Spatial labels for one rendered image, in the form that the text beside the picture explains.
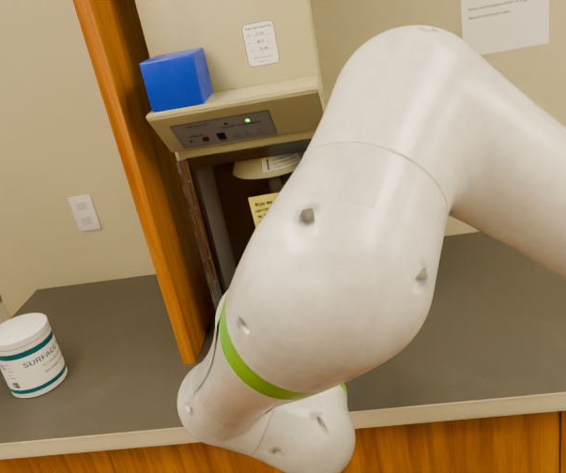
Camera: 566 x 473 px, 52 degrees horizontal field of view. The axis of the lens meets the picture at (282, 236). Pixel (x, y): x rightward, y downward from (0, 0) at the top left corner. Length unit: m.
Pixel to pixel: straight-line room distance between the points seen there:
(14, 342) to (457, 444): 0.94
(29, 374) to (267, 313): 1.13
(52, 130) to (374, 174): 1.52
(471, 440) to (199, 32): 0.94
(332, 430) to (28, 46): 1.36
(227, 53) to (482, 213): 0.80
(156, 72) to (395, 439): 0.83
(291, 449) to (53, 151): 1.30
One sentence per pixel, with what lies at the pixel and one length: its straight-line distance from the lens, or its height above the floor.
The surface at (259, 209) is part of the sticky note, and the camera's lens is 1.24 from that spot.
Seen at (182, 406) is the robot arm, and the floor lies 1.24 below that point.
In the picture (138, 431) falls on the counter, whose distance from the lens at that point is 1.24.
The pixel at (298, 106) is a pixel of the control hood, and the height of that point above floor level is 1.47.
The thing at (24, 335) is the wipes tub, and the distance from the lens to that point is 1.41.
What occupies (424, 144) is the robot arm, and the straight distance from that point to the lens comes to 0.39.
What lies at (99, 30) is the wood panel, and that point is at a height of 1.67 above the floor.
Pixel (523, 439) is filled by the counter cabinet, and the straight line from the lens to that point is 1.27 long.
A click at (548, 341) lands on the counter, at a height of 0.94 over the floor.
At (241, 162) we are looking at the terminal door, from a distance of 1.21.
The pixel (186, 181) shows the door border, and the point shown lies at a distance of 1.25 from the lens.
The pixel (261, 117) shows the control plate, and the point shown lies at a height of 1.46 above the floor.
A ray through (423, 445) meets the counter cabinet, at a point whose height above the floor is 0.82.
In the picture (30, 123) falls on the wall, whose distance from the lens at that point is 1.84.
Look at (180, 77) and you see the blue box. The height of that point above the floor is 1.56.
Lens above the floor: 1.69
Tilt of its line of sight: 23 degrees down
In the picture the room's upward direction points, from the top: 11 degrees counter-clockwise
